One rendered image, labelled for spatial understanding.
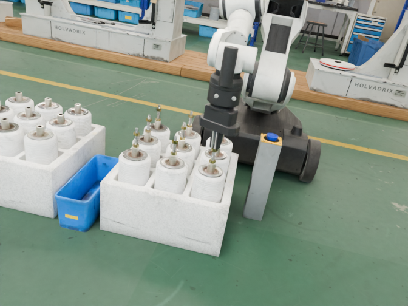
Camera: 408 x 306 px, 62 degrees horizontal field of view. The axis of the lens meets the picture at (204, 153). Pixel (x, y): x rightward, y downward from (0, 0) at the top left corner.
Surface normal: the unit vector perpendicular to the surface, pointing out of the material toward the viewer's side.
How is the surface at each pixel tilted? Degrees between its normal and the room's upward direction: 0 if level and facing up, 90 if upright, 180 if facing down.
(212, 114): 90
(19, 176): 90
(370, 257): 0
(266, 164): 90
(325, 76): 90
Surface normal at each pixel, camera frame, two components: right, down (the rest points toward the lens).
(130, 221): -0.16, 0.42
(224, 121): -0.54, 0.30
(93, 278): 0.15, -0.88
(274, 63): -0.05, -0.31
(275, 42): -0.11, -0.08
